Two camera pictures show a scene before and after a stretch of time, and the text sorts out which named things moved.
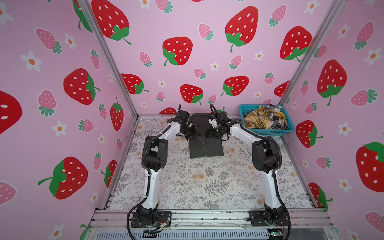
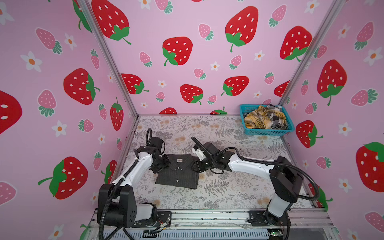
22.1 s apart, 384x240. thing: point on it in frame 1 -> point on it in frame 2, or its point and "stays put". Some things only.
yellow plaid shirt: [260, 118] stays put
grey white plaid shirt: [277, 122] stays put
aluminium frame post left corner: [86, 5] stays put
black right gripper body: [218, 132] -> [206, 163]
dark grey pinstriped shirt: [201, 146] -> [179, 173]
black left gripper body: [190, 132] -> [163, 162]
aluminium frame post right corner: [336, 9] stays put
